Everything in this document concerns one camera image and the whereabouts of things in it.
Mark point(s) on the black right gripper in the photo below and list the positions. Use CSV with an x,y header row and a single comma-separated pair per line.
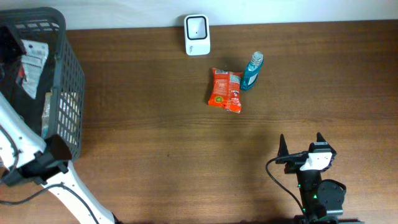
x,y
294,158

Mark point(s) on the blue mouthwash bottle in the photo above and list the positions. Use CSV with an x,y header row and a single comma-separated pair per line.
x,y
252,71

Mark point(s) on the orange snack bag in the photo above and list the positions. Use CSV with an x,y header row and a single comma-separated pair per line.
x,y
226,90

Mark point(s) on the black silver snack packet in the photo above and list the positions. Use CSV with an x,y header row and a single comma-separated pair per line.
x,y
46,115

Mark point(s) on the yellow white wipes pack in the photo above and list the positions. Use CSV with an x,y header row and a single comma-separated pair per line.
x,y
33,63

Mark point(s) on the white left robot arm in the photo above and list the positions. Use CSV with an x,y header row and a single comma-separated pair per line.
x,y
47,163

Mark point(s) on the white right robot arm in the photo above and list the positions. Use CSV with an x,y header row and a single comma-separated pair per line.
x,y
322,199

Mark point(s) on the white barcode scanner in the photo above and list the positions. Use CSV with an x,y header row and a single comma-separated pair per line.
x,y
197,35

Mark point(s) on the dark grey plastic basket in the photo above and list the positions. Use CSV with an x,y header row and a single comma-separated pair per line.
x,y
62,75

